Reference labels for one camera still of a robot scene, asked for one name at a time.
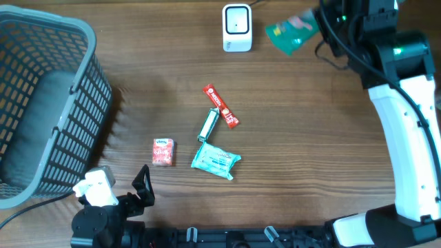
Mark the green gloves package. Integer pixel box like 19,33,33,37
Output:
265,9,319,56

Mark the teal wet wipes pack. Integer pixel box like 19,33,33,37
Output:
191,142,241,180

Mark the green white small box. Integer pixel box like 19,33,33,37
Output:
197,107,220,143

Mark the red Nescafe stick sachet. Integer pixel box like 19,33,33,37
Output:
203,84,240,129

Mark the green lid plastic jar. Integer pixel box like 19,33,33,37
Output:
435,96,441,110

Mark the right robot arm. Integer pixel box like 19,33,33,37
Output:
315,1,440,247

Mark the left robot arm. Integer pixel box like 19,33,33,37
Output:
70,165,155,247

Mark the grey plastic mesh basket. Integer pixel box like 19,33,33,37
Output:
1,5,112,209

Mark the black left camera cable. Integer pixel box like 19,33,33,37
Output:
0,191,75,231

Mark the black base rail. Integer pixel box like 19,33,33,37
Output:
140,226,331,248

